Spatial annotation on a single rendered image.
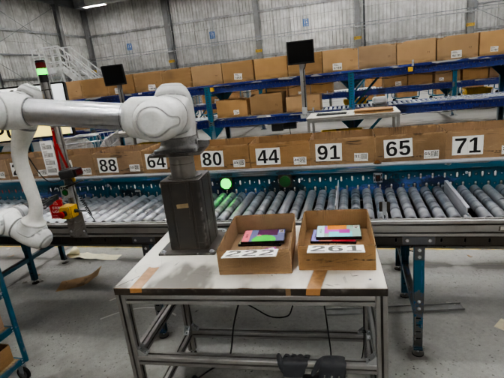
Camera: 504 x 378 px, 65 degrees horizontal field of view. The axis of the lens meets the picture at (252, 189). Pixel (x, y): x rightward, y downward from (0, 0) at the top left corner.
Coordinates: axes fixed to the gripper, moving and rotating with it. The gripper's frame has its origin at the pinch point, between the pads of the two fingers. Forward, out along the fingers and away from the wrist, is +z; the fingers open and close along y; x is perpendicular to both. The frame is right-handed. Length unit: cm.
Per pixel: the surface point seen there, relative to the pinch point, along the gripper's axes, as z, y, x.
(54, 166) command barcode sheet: 12.7, 5.4, -14.9
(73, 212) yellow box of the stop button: 8.8, -3.3, 11.3
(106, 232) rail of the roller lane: 13.0, -18.1, 25.1
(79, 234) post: 12.3, -0.1, 26.1
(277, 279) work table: -44, -129, 20
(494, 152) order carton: 73, -234, 4
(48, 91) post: 14, -2, -56
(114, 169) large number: 73, 9, 2
